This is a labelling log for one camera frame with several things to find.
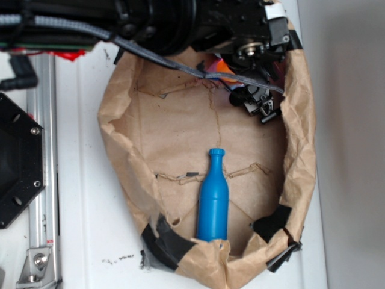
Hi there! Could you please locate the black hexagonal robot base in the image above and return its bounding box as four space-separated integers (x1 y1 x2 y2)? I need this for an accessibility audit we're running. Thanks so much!
1 93 45 229

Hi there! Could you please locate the black angled plug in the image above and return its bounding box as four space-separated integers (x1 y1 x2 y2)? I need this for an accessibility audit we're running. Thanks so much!
1 55 39 91

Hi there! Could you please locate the grey braided cable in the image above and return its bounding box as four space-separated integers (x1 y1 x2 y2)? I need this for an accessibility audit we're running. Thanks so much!
0 14 285 94

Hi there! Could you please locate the blue plastic bottle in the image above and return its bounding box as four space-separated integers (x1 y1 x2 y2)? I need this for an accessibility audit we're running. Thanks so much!
197 148 229 242

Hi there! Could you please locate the metal corner bracket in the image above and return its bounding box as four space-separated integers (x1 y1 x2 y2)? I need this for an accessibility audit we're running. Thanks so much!
16 247 55 288

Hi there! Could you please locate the aluminium extrusion rail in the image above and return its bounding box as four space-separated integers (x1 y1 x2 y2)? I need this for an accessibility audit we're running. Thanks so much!
16 54 63 288

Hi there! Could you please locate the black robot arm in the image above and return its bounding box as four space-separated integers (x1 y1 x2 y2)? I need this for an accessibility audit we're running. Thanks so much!
1 1 294 123

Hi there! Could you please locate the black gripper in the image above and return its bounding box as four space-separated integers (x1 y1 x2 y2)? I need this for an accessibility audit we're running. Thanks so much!
192 1 290 123

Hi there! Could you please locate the brown paper bag tray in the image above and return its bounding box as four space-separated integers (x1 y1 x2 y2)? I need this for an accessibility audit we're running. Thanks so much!
97 0 318 289

